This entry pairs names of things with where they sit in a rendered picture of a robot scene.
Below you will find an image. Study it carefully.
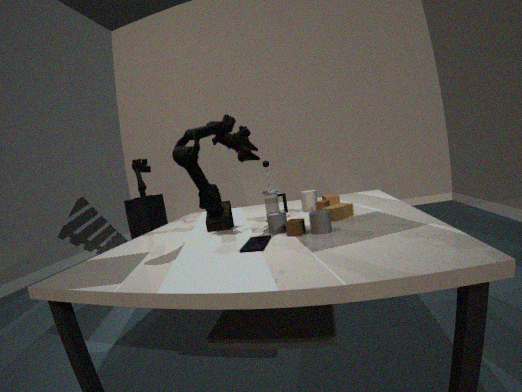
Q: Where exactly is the tan rectangular block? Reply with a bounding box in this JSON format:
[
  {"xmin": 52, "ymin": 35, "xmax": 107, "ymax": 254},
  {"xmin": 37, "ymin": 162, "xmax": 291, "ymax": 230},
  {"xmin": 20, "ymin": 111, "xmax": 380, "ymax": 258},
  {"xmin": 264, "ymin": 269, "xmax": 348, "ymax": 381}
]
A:
[
  {"xmin": 322, "ymin": 193, "xmax": 340, "ymax": 205},
  {"xmin": 322, "ymin": 203, "xmax": 354, "ymax": 221}
]

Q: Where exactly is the white cylinder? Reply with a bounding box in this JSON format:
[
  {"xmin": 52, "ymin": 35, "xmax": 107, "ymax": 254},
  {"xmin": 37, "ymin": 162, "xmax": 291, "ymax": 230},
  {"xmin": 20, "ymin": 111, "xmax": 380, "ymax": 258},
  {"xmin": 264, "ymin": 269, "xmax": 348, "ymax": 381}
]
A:
[{"xmin": 301, "ymin": 190, "xmax": 317, "ymax": 212}]

